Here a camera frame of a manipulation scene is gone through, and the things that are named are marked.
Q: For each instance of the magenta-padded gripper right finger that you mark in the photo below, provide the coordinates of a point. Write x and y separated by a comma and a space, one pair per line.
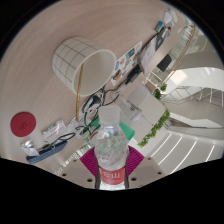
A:
135, 160

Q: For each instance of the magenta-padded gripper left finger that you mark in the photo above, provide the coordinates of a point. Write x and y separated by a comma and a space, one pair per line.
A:
88, 161

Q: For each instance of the clear red-labelled water bottle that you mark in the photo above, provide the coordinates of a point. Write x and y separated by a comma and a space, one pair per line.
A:
111, 150

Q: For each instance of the white tissue packet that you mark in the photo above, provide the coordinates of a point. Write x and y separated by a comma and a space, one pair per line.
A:
29, 148
53, 131

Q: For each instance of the ceiling light strips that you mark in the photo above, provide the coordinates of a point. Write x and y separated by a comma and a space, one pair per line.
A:
186, 150

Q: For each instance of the empty clear plastic bottle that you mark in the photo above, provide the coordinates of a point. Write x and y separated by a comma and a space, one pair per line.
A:
130, 107

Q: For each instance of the flat round red coaster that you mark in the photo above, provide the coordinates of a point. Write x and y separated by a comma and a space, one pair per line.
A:
22, 124

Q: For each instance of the colourful sticker sheet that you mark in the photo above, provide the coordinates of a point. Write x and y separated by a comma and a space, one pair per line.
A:
128, 61

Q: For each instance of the black chair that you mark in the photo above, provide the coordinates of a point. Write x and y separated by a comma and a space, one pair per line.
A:
164, 62

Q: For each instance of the white grid-patterned mug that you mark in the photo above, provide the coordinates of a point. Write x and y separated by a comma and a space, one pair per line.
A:
70, 60

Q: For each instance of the grey open laptop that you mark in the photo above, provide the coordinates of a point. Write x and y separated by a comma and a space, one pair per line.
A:
150, 55

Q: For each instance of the white flat charger block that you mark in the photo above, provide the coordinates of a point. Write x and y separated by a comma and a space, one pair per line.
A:
166, 16

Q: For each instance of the white computer mouse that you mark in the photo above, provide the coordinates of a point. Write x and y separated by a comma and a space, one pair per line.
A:
173, 16

